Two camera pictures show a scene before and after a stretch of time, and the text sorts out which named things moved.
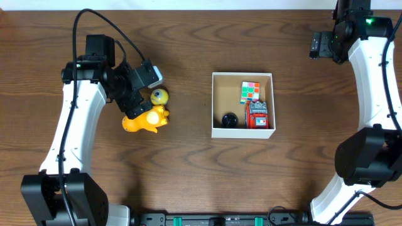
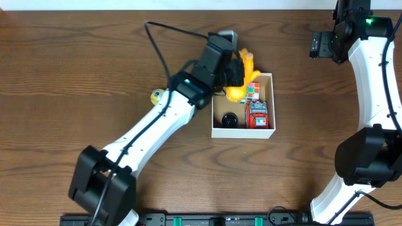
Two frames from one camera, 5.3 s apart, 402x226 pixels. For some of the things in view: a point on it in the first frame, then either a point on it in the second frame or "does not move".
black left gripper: [138, 110] -> [235, 73]
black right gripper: [321, 45] does not move
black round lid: [230, 120] does not move
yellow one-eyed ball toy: [159, 96] does not move
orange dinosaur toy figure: [150, 119] -> [239, 93]
